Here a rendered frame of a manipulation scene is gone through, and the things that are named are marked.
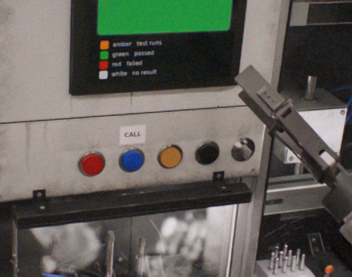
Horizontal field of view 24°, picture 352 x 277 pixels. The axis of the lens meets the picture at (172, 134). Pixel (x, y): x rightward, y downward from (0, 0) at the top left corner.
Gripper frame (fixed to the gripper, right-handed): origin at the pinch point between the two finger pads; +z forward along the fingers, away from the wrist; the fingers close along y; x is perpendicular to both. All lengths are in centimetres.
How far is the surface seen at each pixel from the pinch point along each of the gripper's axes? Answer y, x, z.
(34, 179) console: -2.2, 31.0, 12.5
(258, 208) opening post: -24.7, 9.1, -9.5
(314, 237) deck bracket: -92, 0, -17
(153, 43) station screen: 3.9, 6.1, 14.0
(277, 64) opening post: -10.8, -6.9, 3.6
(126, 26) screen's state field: 7.1, 7.5, 17.2
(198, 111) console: -8.0, 6.8, 5.5
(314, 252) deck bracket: -91, 3, -20
